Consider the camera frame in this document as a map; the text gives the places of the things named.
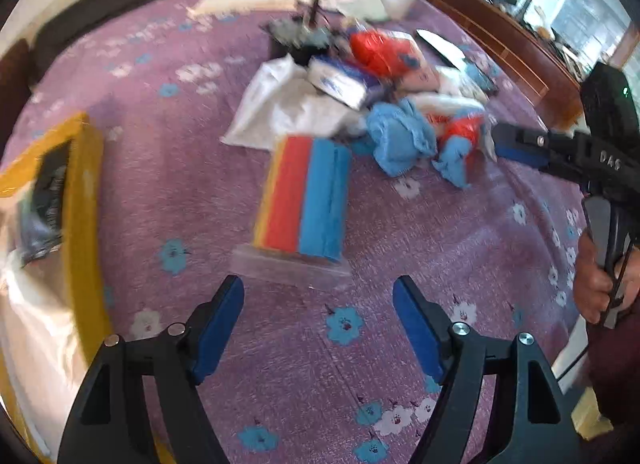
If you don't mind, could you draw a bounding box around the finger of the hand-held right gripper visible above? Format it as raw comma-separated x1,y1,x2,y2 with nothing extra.
491,122,552,170

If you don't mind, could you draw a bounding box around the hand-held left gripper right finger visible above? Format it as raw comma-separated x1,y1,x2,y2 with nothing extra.
392,275,581,464

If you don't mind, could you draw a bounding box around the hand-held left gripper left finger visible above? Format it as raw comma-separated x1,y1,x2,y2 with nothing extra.
56,274,246,464

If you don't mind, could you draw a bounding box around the blue towel with red wrap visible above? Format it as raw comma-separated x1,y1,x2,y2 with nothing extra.
432,114,494,190

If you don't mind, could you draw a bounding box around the pink white pack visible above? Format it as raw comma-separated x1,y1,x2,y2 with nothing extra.
415,91,489,131

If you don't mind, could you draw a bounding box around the pack of coloured cleaning cloths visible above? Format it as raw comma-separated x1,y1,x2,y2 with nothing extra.
231,135,354,291

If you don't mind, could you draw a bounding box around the yellow cardboard box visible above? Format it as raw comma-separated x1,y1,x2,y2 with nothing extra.
0,112,118,464

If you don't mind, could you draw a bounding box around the red plastic bag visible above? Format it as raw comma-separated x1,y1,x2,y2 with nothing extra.
348,29,416,80

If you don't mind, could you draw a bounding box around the blue white tissue pack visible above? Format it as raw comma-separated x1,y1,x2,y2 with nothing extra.
306,55,396,110

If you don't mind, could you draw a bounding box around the white plastic bag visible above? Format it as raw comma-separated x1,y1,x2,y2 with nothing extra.
221,55,366,151

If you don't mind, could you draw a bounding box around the person's right forearm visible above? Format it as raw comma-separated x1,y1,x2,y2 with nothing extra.
585,311,640,427

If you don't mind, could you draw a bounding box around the person's right hand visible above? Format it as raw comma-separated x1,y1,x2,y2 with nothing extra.
572,231,615,328

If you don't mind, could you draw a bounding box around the white fabric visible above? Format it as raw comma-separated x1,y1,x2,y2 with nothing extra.
0,243,87,456

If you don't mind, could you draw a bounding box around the black snack packet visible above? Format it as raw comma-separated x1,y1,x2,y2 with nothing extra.
19,144,69,263

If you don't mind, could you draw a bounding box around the white work glove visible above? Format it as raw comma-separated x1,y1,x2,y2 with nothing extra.
320,0,391,23

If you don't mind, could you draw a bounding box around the black cylindrical container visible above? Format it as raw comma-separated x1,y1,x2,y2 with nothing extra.
267,18,347,66

